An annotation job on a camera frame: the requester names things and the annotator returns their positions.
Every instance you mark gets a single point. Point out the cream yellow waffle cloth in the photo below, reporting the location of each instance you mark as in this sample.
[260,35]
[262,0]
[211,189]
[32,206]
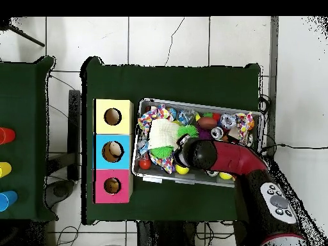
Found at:
[164,134]

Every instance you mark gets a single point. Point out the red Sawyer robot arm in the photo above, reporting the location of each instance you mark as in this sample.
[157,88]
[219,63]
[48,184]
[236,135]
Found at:
[236,156]

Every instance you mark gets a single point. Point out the clear mesh bin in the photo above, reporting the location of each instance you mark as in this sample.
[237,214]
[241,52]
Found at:
[134,154]

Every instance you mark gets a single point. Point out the wooden box with three holes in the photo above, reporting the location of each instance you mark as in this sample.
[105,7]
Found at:
[113,137]

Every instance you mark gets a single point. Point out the green spiky ball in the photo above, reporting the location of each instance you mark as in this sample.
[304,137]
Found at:
[162,152]

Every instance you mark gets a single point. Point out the colourful patchwork fabric toy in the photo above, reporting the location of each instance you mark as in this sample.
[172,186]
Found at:
[154,115]

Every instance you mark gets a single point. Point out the large green fuzzy ball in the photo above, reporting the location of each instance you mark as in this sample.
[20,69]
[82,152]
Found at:
[188,131]

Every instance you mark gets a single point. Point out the red ball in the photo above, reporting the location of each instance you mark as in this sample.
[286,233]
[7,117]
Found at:
[145,163]

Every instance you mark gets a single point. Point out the brown football toy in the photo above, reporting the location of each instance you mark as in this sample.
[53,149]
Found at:
[207,123]

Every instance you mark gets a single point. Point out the silver drink can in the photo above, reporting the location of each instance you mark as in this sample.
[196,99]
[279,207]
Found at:
[217,132]

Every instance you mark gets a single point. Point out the dark green table cloth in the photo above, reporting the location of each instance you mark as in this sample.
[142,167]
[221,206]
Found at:
[23,113]
[179,82]

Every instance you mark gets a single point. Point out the clear plastic ball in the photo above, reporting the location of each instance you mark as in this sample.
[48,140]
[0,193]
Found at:
[228,121]

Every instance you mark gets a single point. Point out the smooth yellow ball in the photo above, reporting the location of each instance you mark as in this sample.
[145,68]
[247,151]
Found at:
[225,176]

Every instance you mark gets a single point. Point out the colourful polka dot fabric toy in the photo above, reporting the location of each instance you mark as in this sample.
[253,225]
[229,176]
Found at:
[246,123]

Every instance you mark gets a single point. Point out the black equipment stand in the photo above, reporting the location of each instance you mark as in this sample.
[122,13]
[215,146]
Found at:
[75,128]

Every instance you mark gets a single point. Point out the red plastic cup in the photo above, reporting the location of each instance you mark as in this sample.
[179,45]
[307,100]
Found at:
[6,136]

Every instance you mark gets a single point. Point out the yellow plastic cup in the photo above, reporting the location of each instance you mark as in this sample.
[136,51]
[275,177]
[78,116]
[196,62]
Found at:
[4,169]

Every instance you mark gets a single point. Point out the blue plastic cup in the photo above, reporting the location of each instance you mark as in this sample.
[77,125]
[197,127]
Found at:
[7,200]

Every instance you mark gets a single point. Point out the black tripod leg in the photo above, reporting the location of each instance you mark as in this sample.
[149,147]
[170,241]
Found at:
[25,36]

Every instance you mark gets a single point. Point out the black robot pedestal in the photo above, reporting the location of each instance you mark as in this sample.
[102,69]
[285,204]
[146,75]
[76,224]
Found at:
[169,236]

